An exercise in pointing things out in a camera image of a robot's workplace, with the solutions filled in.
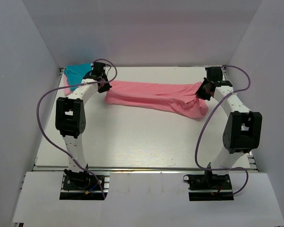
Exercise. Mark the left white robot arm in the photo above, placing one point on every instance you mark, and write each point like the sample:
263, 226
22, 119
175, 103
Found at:
70, 119

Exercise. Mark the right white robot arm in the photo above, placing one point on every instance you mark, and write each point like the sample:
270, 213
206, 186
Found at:
243, 127

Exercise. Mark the folded pink t shirt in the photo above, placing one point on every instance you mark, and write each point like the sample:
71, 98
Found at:
67, 91

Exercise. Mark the folded teal t shirt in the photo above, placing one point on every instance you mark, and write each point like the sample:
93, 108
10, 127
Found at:
73, 74

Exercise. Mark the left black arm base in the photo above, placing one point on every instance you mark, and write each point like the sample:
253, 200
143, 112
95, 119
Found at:
83, 186

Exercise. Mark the pink t shirt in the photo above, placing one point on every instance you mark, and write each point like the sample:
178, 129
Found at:
67, 91
174, 98

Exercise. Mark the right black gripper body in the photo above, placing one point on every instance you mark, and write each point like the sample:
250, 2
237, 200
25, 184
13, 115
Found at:
202, 91

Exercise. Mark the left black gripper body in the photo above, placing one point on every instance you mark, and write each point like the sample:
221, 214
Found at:
101, 90

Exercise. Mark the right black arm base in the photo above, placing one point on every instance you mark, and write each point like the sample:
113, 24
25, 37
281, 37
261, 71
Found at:
209, 187

